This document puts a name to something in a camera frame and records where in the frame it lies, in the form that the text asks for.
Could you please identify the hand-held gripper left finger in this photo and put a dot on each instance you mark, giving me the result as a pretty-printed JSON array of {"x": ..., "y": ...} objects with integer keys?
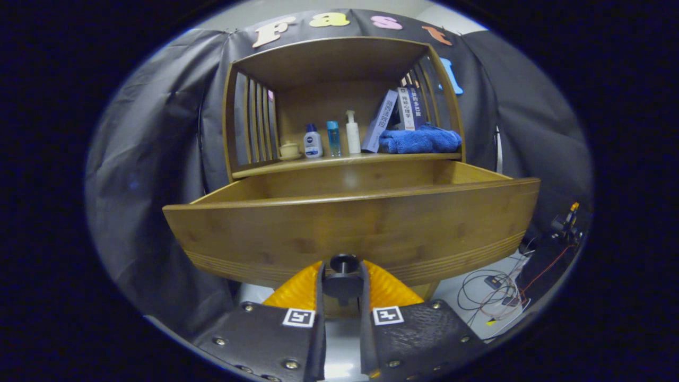
[{"x": 320, "y": 339}]

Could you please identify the clear blue bottle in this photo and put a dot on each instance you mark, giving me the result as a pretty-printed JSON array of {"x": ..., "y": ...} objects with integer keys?
[{"x": 333, "y": 138}]

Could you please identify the beige lidded teacup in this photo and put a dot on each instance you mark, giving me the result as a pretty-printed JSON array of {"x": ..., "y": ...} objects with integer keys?
[{"x": 289, "y": 150}]

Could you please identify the wooden drawer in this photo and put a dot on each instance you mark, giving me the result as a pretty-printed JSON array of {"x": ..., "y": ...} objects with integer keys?
[{"x": 345, "y": 228}]

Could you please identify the wooden countertop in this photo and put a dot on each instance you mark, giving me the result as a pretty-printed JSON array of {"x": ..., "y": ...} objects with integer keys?
[{"x": 318, "y": 162}]

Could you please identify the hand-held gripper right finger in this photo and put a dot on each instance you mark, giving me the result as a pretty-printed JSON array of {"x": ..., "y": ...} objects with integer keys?
[{"x": 366, "y": 339}]

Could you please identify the white pump bottle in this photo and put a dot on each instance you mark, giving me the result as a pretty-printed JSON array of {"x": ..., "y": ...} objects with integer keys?
[{"x": 353, "y": 135}]

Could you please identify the black round drawer knob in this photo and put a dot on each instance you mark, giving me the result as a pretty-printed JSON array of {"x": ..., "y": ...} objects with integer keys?
[{"x": 342, "y": 281}]

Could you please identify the wooden cabinet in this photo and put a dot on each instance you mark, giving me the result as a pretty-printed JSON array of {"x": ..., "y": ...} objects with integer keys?
[{"x": 329, "y": 63}]

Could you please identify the blue towel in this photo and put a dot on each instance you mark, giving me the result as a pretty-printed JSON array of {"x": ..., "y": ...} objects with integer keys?
[{"x": 421, "y": 140}]

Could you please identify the white bottle with blue cap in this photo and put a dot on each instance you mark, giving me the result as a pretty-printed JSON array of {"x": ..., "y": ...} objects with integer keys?
[{"x": 313, "y": 144}]

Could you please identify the black equipment with orange part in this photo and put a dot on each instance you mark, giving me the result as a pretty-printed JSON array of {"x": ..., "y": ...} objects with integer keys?
[{"x": 565, "y": 228}]

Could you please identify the pale purple book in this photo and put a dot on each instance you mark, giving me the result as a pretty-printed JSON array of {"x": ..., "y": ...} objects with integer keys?
[{"x": 379, "y": 122}]

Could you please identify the dark blue book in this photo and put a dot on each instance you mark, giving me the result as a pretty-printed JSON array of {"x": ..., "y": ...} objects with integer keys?
[{"x": 419, "y": 106}]

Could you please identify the white book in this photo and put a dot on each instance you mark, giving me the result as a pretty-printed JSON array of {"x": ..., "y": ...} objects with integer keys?
[{"x": 407, "y": 109}]

